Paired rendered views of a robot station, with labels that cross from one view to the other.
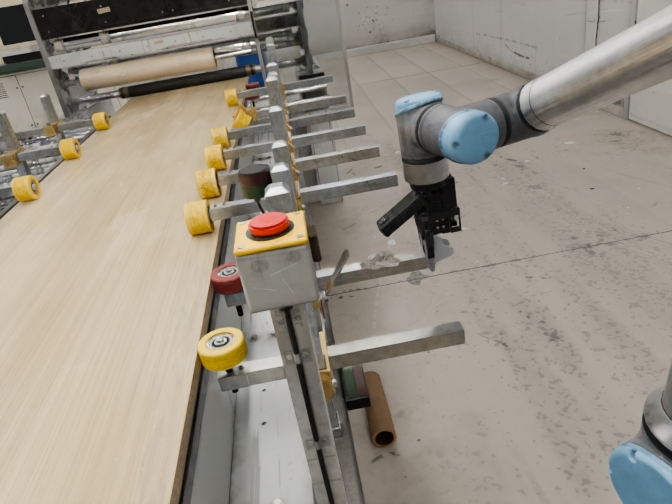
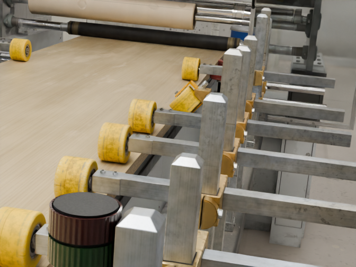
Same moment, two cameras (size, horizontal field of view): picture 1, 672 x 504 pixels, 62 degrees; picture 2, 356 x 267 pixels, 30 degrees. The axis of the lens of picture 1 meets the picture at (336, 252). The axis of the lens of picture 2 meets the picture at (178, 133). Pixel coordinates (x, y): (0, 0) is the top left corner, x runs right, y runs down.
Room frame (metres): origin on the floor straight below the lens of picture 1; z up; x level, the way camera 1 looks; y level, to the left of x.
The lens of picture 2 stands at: (0.52, -0.04, 1.33)
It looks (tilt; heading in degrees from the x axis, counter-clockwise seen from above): 15 degrees down; 11
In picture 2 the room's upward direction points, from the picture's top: 5 degrees clockwise
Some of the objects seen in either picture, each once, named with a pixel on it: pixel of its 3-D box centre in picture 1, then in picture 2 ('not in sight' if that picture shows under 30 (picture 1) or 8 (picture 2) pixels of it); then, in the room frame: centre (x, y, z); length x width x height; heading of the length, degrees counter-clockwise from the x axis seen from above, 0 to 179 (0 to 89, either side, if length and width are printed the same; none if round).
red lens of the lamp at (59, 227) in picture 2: (254, 175); (85, 217); (1.01, 0.12, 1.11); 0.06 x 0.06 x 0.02
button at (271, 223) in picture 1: (269, 227); not in sight; (0.50, 0.06, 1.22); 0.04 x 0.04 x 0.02
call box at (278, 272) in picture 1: (277, 263); not in sight; (0.50, 0.06, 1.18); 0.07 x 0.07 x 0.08; 2
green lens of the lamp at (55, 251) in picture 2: (257, 187); (83, 245); (1.01, 0.12, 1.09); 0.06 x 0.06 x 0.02
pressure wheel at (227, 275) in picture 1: (234, 292); not in sight; (1.05, 0.23, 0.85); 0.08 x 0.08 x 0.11
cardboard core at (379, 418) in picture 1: (376, 407); not in sight; (1.51, -0.05, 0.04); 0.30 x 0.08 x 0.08; 2
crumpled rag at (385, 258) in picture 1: (379, 256); not in sight; (1.06, -0.09, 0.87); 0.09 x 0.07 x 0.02; 92
